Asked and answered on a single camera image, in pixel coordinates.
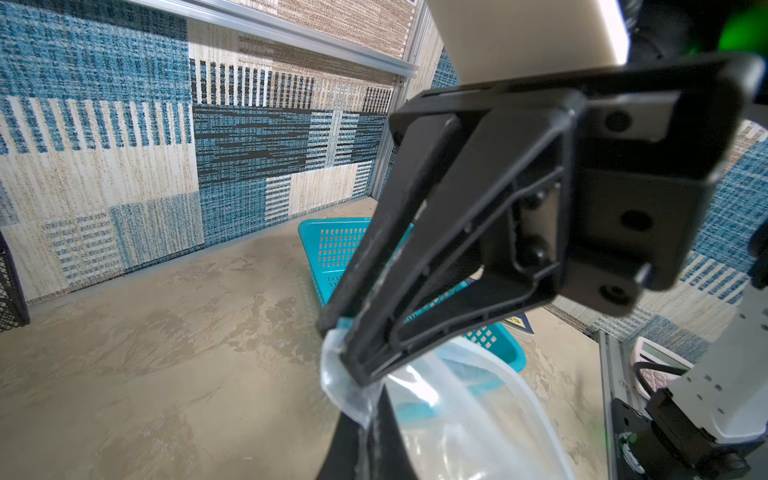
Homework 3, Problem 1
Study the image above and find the teal plastic basket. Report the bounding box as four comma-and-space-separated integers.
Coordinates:
298, 218, 527, 372

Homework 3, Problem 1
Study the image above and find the clear zip top bag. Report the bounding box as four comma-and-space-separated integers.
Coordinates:
320, 329, 575, 479

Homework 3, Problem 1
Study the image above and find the white calculator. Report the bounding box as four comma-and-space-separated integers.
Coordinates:
630, 336, 694, 400

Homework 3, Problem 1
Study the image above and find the blue booklet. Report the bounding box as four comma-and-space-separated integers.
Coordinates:
502, 313, 534, 335

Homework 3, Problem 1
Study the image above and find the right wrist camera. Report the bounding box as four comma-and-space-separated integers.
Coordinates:
427, 0, 630, 84

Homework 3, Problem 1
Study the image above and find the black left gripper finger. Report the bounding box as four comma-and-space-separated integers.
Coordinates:
316, 413, 366, 480
374, 388, 417, 480
316, 114, 464, 336
341, 106, 567, 385

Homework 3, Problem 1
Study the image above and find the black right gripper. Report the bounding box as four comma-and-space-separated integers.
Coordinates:
561, 52, 765, 317

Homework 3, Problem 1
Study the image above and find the black wire mesh shelf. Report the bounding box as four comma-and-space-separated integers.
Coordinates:
0, 237, 30, 331

